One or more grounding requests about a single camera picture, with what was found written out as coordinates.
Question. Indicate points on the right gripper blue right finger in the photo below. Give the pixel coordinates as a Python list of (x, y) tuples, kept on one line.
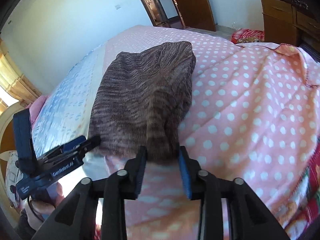
[(248, 217)]

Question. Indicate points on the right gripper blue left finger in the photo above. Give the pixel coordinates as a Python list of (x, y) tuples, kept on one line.
[(74, 217)]

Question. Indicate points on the brown knit sun-pattern sweater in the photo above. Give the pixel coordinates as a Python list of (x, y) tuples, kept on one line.
[(141, 101)]

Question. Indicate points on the person's left hand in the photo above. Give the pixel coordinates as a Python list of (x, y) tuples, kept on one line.
[(35, 209)]

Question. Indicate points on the white cartoon print pillow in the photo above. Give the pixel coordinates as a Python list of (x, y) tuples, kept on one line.
[(12, 177)]

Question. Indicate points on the folded pink quilt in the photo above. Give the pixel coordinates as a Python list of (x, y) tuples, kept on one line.
[(36, 107)]

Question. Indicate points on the cream and wood headboard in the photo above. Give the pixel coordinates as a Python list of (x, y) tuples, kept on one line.
[(7, 143)]

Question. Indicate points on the yellow floral curtain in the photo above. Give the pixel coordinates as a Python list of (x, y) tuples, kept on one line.
[(14, 82)]

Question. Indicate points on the blue pink polka-dot bedsheet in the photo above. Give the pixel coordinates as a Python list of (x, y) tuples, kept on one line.
[(254, 115)]

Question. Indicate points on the red patterned bag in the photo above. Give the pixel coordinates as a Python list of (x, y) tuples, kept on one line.
[(247, 36)]

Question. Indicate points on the brown wooden dresser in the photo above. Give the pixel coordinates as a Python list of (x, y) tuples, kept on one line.
[(287, 22)]

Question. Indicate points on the brown wooden door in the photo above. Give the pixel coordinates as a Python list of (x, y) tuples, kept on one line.
[(197, 14)]

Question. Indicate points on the black camera module on gripper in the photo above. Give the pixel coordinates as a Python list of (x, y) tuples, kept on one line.
[(27, 161)]

